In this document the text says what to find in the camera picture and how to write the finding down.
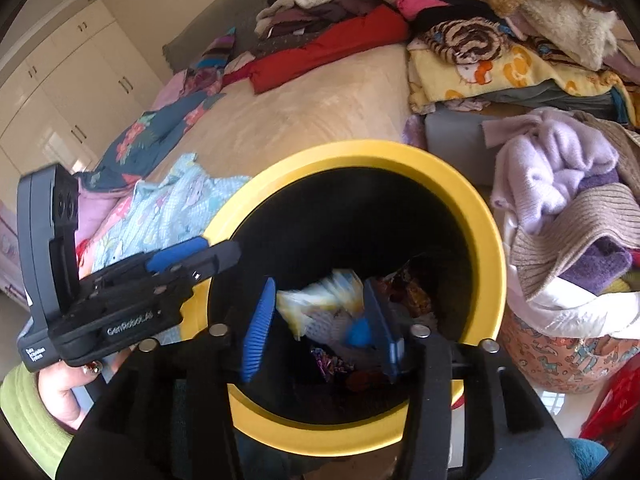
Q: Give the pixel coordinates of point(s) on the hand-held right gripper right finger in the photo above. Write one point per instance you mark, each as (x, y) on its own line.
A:
(385, 330)

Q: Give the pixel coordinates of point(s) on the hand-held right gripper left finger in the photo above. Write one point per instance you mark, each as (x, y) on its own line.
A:
(257, 330)

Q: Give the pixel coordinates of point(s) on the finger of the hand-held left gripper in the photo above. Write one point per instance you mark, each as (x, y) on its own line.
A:
(220, 260)
(175, 255)

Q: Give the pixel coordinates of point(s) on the blue round item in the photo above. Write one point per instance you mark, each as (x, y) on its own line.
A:
(360, 332)

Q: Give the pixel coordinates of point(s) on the purple candy wrapper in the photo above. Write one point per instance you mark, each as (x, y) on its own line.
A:
(327, 362)

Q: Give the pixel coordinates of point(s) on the yellow-rimmed black trash bin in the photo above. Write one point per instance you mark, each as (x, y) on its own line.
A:
(450, 185)

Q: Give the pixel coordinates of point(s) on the person's left hand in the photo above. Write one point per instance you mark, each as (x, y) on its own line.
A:
(60, 390)

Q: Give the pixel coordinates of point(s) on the light blue printed sheet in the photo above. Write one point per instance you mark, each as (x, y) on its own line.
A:
(165, 200)

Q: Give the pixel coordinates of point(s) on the blue floral quilt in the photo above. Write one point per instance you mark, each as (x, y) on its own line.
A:
(145, 135)

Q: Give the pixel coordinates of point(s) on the pink printed door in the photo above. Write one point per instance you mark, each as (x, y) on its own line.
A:
(7, 245)

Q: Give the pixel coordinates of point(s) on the beige bed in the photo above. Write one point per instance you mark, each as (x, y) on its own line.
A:
(300, 125)

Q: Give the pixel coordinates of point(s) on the light pink pillow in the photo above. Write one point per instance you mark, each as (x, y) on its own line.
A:
(172, 90)

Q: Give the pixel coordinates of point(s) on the printed laundry basket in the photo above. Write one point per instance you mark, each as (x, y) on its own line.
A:
(550, 360)

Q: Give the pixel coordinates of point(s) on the white cloth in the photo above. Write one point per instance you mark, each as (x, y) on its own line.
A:
(560, 310)

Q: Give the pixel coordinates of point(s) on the crimson cloth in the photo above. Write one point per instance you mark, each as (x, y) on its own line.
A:
(235, 77)

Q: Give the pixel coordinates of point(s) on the cream wardrobe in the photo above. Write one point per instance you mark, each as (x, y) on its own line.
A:
(60, 85)

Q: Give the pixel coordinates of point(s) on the striped pillow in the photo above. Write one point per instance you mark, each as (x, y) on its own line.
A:
(217, 50)

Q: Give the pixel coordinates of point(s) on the grey bed headboard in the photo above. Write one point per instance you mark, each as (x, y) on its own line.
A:
(200, 45)

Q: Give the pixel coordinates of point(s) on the purple cloth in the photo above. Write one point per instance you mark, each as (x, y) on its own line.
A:
(600, 265)

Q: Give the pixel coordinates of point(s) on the red folded cloth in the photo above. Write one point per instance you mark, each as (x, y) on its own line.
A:
(325, 50)

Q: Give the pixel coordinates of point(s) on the large red plastic bag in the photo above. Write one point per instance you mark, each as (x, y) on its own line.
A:
(615, 400)

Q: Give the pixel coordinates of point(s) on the lavender and beige sweaters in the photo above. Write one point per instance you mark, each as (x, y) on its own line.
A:
(600, 210)

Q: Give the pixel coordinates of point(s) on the brown folded clothes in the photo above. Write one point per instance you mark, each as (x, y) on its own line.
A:
(330, 12)

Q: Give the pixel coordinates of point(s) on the yellow printed blanket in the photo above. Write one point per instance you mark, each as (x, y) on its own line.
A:
(525, 70)

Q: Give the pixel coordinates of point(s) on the brown striped knit garment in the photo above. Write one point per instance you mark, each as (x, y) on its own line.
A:
(465, 40)

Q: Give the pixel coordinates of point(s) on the cream fleece garment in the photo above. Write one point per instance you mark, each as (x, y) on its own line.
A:
(570, 25)

